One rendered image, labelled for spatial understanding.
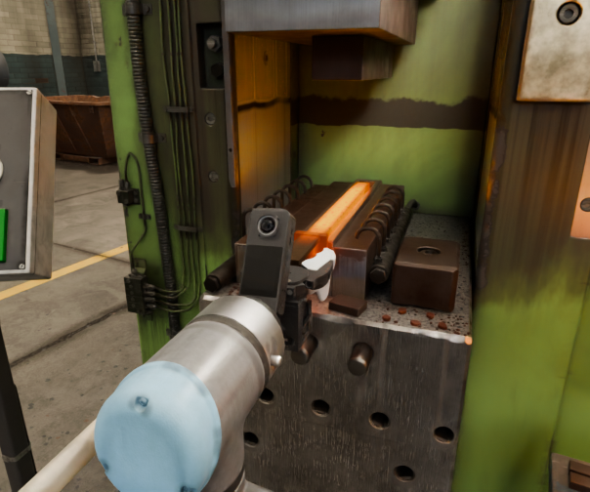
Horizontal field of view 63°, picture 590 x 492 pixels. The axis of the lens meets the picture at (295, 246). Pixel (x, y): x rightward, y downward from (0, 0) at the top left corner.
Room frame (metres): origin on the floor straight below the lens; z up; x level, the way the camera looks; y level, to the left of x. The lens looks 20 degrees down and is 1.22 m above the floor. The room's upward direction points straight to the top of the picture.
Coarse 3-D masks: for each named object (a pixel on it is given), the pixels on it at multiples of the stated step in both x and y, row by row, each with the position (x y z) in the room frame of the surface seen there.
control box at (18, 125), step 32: (0, 96) 0.74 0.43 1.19; (32, 96) 0.75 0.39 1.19; (0, 128) 0.72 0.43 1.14; (32, 128) 0.72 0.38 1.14; (0, 160) 0.69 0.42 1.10; (32, 160) 0.70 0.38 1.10; (0, 192) 0.67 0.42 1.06; (32, 192) 0.68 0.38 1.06; (32, 224) 0.66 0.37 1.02; (32, 256) 0.64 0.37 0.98
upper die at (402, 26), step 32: (256, 0) 0.67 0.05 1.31; (288, 0) 0.66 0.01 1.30; (320, 0) 0.64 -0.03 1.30; (352, 0) 0.63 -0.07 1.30; (384, 0) 0.64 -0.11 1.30; (416, 0) 0.98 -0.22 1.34; (256, 32) 0.69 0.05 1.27; (288, 32) 0.69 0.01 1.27; (320, 32) 0.69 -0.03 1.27; (352, 32) 0.69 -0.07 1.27; (384, 32) 0.69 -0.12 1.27
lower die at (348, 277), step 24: (312, 192) 1.00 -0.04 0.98; (336, 192) 0.96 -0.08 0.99; (312, 216) 0.79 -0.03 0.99; (360, 216) 0.79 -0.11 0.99; (384, 216) 0.79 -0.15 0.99; (240, 240) 0.70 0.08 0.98; (336, 240) 0.65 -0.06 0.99; (360, 240) 0.66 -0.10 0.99; (240, 264) 0.68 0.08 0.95; (336, 264) 0.63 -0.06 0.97; (360, 264) 0.62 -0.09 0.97; (336, 288) 0.63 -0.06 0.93; (360, 288) 0.62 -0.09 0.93
